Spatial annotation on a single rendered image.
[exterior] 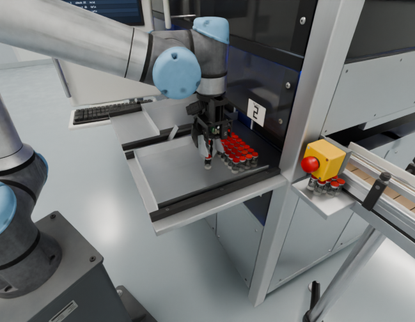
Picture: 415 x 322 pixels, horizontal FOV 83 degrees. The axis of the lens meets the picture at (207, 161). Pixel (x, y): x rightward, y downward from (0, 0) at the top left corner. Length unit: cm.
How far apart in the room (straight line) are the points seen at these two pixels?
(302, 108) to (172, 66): 36
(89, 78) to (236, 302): 140
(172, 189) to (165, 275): 91
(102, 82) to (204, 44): 97
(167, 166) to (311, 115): 44
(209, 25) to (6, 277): 67
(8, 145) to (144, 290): 108
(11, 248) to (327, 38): 76
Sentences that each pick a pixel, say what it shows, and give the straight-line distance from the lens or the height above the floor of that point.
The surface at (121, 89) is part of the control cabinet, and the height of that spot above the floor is 87.
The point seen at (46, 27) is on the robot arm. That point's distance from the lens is 40.
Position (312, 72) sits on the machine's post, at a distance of 60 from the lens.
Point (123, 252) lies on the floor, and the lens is 166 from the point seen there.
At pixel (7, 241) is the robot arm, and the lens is 63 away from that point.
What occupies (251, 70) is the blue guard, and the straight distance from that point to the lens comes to 77.
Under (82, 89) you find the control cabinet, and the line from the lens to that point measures 145.
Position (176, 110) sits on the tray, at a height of 88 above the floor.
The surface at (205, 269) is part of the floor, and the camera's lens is 153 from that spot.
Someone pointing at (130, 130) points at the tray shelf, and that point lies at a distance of 98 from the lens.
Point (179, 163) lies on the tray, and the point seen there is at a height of 88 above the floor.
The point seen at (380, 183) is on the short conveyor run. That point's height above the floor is 97.
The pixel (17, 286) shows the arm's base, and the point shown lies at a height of 82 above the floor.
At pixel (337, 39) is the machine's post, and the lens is 58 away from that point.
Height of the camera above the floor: 135
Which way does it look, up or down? 37 degrees down
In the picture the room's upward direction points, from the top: straight up
